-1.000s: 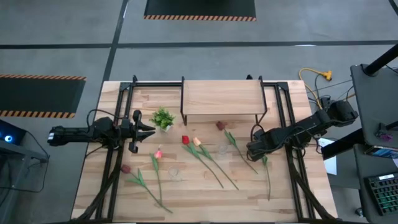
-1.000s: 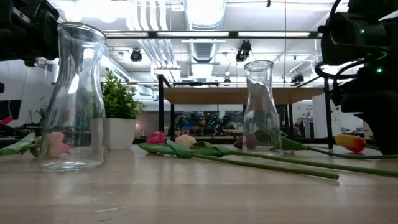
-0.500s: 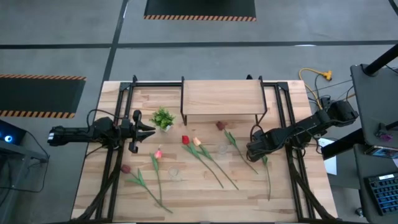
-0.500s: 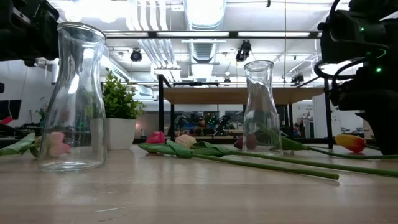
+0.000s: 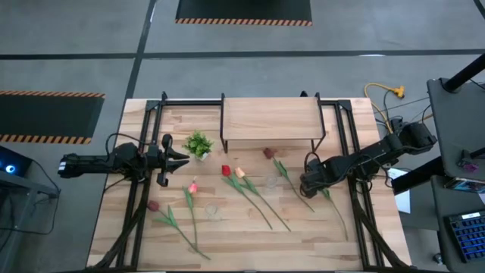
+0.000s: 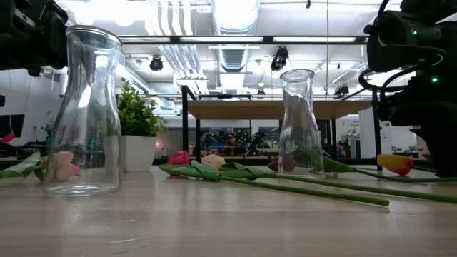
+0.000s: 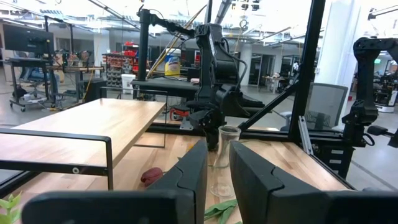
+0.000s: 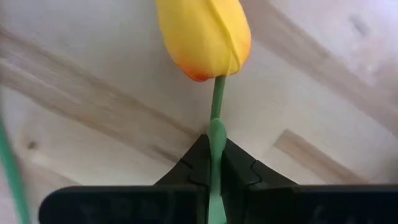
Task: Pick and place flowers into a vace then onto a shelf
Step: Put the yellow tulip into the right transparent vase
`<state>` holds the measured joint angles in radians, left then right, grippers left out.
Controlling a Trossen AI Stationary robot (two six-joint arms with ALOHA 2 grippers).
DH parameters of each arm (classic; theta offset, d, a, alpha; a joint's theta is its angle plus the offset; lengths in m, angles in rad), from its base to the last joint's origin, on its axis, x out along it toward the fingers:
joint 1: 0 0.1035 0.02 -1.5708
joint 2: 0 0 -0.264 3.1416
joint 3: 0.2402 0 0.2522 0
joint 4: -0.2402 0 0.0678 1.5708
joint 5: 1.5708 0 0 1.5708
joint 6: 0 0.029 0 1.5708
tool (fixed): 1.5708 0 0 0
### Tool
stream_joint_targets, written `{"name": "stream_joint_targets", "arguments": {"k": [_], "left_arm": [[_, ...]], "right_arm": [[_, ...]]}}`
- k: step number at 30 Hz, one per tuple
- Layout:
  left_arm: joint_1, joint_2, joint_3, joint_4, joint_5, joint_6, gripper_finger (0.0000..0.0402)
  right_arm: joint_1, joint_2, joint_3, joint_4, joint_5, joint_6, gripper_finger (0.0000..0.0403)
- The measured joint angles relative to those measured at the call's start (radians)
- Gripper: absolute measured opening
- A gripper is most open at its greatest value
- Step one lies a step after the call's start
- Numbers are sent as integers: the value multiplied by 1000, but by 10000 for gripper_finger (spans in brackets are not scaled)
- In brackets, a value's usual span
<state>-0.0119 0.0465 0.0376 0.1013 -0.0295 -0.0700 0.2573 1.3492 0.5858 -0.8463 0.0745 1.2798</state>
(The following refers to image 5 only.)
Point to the black power strip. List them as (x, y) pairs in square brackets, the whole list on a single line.
[(396, 123)]

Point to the pink artificial tulip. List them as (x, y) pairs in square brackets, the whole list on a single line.
[(193, 187)]

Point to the peach artificial tulip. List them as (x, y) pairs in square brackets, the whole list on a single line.
[(239, 172)]

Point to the black diagonal desk bar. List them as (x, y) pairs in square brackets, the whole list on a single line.
[(417, 176)]

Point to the dark grey desk top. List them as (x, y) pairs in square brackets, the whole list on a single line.
[(454, 204)]

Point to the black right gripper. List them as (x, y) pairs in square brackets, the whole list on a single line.
[(316, 176)]

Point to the small caster wheel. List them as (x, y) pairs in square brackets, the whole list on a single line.
[(438, 258)]

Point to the white paper sheet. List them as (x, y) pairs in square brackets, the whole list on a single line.
[(403, 199)]

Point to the smartphone with colourful screen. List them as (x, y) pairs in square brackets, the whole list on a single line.
[(466, 185)]

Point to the bright red artificial tulip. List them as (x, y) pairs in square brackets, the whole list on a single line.
[(226, 170)]

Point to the maroon artificial tulip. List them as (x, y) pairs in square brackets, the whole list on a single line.
[(268, 152)]

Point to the black hazard-striped floor mat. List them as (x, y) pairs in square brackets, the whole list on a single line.
[(45, 113), (242, 9)]

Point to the black pole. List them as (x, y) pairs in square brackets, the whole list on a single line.
[(466, 72)]

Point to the clear glass vase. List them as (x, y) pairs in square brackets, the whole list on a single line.
[(271, 181), (213, 212)]

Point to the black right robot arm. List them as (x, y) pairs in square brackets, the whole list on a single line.
[(379, 149)]

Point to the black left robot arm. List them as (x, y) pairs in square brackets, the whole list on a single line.
[(94, 164)]

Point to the wooden shelf with black legs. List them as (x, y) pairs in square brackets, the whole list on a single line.
[(273, 117)]

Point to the small purple and black object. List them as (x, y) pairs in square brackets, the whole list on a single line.
[(471, 167)]

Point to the black keyboard with blue keys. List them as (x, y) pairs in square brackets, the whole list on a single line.
[(468, 237)]

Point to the black computer with blue light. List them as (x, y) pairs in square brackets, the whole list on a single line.
[(11, 163)]

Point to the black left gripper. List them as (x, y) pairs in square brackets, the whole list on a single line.
[(159, 161)]

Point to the dark red artificial tulip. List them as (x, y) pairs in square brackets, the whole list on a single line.
[(153, 206)]

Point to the black aluminium table frame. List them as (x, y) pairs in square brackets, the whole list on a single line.
[(189, 102)]

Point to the green potted plant white pot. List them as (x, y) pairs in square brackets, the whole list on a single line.
[(198, 144)]

